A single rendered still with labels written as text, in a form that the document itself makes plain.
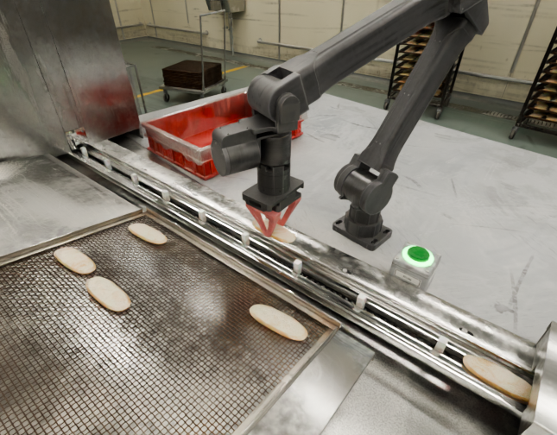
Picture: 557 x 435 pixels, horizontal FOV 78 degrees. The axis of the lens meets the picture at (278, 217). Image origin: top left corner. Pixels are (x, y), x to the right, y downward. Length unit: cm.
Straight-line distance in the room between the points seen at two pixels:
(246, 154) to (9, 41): 81
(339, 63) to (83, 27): 86
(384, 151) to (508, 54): 423
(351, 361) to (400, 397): 11
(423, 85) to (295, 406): 59
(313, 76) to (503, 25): 441
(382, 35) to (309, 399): 53
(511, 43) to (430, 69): 415
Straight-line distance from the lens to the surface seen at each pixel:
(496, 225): 101
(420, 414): 61
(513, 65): 492
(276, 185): 58
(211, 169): 105
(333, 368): 52
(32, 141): 124
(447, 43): 77
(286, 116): 51
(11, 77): 120
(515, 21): 488
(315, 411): 48
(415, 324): 65
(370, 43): 61
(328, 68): 56
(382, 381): 61
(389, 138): 74
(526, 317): 80
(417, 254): 70
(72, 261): 69
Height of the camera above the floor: 134
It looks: 36 degrees down
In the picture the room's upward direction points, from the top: straight up
